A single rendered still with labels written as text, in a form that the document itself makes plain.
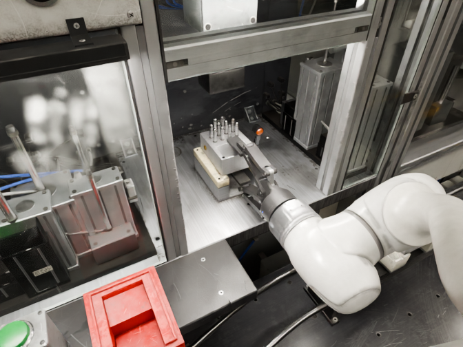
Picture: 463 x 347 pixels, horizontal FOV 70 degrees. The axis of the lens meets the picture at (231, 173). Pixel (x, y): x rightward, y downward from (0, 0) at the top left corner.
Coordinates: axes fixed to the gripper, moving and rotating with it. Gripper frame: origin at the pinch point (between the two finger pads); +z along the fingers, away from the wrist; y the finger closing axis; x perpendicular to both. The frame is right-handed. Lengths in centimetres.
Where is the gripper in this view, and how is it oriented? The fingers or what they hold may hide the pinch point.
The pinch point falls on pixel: (237, 158)
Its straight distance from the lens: 78.9
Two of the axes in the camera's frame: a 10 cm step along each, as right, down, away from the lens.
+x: -8.9, 3.0, -3.5
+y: 0.0, -7.7, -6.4
